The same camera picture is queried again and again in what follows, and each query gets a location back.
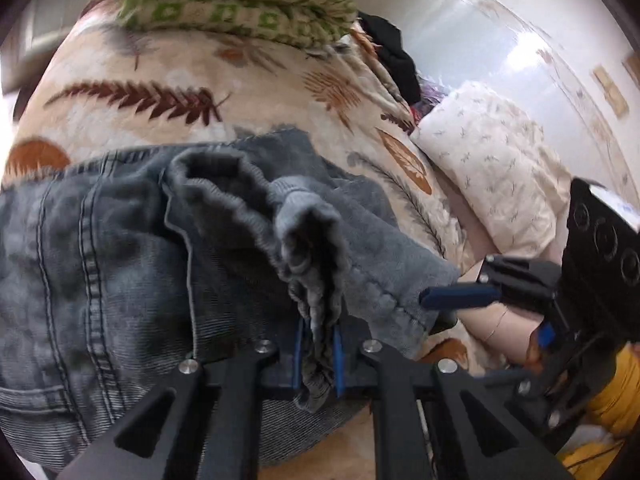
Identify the grey-blue denim pants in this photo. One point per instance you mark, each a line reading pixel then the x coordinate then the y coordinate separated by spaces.
pixel 125 260

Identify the white patterned pillow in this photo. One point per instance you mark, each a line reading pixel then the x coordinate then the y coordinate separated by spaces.
pixel 490 175

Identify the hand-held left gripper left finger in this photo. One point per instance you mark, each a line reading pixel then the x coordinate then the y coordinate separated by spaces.
pixel 298 355

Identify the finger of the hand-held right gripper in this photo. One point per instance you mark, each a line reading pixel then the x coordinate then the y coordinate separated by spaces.
pixel 546 335
pixel 460 296

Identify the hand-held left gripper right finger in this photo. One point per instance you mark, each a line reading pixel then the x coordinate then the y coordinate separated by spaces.
pixel 338 360

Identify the beige leaf-print bed blanket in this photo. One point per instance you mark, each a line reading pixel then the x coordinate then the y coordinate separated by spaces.
pixel 175 60

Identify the green checkered folded blanket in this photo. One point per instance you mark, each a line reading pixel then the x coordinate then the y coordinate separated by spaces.
pixel 240 5

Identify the tan wall sticker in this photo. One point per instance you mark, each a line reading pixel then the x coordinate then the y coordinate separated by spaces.
pixel 610 91
pixel 632 67

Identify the person's yellow clothing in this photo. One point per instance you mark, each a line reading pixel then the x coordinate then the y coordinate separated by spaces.
pixel 617 395

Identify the black clothing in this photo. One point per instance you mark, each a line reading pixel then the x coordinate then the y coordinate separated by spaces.
pixel 397 65

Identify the purple cloth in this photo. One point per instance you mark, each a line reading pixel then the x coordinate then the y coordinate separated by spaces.
pixel 430 97

